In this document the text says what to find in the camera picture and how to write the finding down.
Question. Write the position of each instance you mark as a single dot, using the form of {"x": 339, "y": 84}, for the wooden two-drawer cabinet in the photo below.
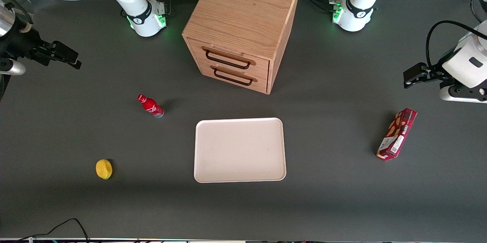
{"x": 243, "y": 15}

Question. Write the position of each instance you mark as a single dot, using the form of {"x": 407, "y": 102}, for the white rectangular tray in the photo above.
{"x": 239, "y": 150}

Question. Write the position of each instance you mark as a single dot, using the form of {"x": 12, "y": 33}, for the yellow lemon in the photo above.
{"x": 104, "y": 169}

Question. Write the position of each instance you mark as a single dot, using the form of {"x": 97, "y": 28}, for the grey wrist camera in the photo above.
{"x": 462, "y": 94}
{"x": 11, "y": 68}

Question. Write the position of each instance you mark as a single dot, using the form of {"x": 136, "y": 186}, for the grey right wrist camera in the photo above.
{"x": 11, "y": 68}

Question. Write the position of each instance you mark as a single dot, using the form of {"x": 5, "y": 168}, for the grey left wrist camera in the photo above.
{"x": 462, "y": 94}

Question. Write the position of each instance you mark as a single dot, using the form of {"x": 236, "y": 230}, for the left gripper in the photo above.
{"x": 435, "y": 72}

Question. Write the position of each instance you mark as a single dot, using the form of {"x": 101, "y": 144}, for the red coke bottle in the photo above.
{"x": 150, "y": 106}

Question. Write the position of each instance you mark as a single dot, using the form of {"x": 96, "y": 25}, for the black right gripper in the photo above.
{"x": 23, "y": 43}

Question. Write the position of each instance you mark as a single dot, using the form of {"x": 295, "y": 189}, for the red snack box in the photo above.
{"x": 396, "y": 133}

